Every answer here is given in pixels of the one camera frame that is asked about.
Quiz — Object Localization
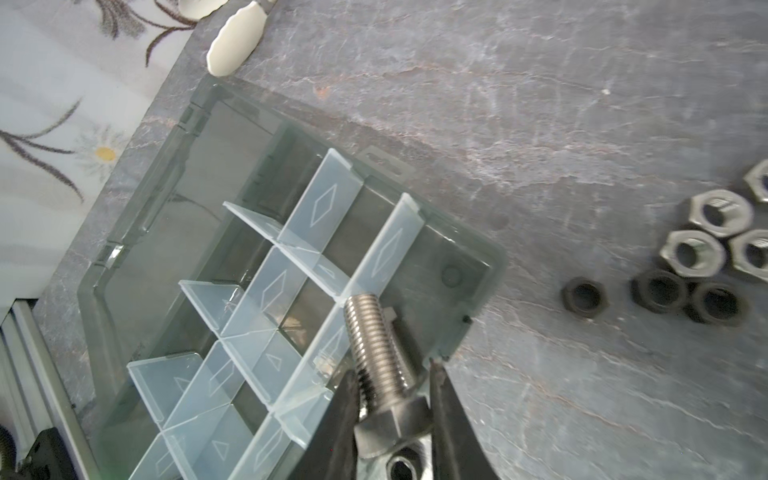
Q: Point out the cream silicone kitchen tongs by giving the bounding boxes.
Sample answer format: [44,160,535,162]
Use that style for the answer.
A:
[178,0,277,78]

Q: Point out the transparent grey organizer box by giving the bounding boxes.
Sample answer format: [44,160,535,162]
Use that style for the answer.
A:
[78,76,506,479]

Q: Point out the silver hex nut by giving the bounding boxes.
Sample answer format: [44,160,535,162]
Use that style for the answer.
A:
[688,189,754,238]
[728,229,767,283]
[743,159,768,204]
[659,230,727,278]

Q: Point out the silver hex bolt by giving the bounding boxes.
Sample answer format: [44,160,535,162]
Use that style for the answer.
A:
[344,293,432,459]

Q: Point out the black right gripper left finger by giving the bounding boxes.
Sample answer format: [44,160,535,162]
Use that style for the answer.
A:
[288,370,360,480]

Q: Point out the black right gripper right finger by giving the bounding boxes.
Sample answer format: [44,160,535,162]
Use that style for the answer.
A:
[429,360,499,480]

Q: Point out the black hex nut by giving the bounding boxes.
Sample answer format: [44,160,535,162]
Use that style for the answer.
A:
[630,269,689,314]
[684,281,749,327]
[561,277,609,318]

